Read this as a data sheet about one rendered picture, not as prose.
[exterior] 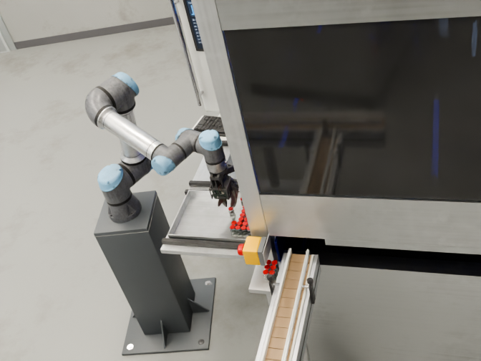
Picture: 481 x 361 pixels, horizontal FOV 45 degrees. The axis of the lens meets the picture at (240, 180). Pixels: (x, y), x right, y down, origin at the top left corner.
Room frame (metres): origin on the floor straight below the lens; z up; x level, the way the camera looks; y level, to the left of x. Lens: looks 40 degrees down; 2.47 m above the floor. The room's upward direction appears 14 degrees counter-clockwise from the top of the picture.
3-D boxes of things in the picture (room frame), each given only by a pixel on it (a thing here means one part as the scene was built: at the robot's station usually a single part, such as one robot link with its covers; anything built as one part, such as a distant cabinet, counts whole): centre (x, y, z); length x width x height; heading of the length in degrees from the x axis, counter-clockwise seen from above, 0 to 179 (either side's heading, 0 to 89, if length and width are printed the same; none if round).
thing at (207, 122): (2.42, -0.02, 0.82); 0.40 x 0.14 x 0.02; 56
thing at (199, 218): (1.72, 0.12, 0.90); 0.34 x 0.26 x 0.04; 66
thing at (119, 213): (2.02, 0.54, 0.84); 0.15 x 0.15 x 0.10
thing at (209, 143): (1.70, 0.07, 1.25); 0.09 x 0.08 x 0.11; 42
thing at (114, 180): (2.02, 0.53, 0.96); 0.13 x 0.12 x 0.14; 132
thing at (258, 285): (1.36, -0.02, 0.87); 0.14 x 0.13 x 0.02; 66
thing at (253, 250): (1.39, 0.01, 0.99); 0.08 x 0.07 x 0.07; 66
